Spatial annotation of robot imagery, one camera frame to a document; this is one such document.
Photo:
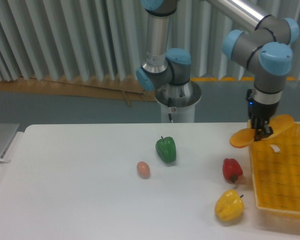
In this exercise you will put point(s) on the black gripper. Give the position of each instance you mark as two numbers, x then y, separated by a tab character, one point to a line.
261	107

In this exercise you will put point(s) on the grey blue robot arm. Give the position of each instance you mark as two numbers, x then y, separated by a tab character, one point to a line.
262	48

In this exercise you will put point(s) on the yellow woven basket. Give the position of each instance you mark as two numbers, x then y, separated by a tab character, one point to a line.
276	176

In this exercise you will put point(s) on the white paper tag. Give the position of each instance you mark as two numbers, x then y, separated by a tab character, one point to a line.
275	148

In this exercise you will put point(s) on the red bell pepper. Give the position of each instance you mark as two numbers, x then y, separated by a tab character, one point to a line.
231	169

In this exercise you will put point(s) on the yellow bell pepper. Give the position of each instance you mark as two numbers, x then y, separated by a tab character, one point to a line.
229	206

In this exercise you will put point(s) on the green bell pepper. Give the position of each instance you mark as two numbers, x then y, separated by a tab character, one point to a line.
166	149

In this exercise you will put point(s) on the brown egg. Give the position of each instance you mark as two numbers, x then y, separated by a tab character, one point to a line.
143	169

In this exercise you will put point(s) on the brown cardboard sheet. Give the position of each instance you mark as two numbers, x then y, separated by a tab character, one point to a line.
128	89

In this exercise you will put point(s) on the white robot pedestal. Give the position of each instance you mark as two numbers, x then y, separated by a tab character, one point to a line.
178	103

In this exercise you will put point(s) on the white laptop cable plug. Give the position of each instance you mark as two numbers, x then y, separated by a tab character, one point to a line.
5	161

